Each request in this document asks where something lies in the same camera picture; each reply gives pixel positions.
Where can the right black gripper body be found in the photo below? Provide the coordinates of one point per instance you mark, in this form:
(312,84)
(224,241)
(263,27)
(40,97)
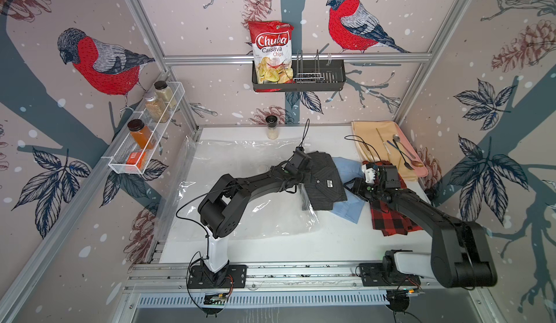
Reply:
(368,191)

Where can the clear plastic vacuum bag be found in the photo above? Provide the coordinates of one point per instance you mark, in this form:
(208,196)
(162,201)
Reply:
(273,215)

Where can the clear acrylic wall shelf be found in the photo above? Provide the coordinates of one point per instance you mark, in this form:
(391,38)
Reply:
(117,161)

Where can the silver spoon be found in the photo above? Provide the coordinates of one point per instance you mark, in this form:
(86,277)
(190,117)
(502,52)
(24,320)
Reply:
(402,147)

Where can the red cassava chips bag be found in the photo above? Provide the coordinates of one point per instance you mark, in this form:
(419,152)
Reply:
(271,43)

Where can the spice jar black lid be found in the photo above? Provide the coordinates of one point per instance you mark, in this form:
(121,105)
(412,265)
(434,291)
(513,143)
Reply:
(165,93)

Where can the gold chopstick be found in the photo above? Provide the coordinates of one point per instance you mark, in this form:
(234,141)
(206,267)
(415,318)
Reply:
(384,144)

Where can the dark grey pinstripe shirt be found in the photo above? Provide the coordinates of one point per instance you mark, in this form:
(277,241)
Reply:
(322,182)

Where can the small orange box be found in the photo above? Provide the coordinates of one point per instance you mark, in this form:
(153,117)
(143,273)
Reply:
(137,159)

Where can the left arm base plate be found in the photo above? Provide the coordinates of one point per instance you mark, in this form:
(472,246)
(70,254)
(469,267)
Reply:
(230,276)

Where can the spice jar on table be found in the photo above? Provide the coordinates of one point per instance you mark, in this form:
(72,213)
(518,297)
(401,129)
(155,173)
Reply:
(272,130)

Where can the spice jar silver lid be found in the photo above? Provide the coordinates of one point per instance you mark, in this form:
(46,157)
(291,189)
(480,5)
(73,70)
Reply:
(156,107)

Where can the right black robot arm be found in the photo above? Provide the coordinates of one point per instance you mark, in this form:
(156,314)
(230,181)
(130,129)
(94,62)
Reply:
(460,256)

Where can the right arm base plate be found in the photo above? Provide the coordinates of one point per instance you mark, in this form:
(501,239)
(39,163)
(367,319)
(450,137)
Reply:
(375,275)

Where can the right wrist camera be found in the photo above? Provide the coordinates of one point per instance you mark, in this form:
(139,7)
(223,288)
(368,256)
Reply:
(369,173)

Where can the pink tray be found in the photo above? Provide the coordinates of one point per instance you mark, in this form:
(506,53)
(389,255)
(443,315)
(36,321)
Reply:
(418,169)

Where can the black wire wall basket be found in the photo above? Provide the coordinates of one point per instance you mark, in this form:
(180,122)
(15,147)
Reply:
(294,73)

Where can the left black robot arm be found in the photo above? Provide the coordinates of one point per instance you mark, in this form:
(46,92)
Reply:
(223,207)

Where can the orange spice jar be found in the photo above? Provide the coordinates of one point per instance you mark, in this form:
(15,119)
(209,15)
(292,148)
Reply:
(141,134)

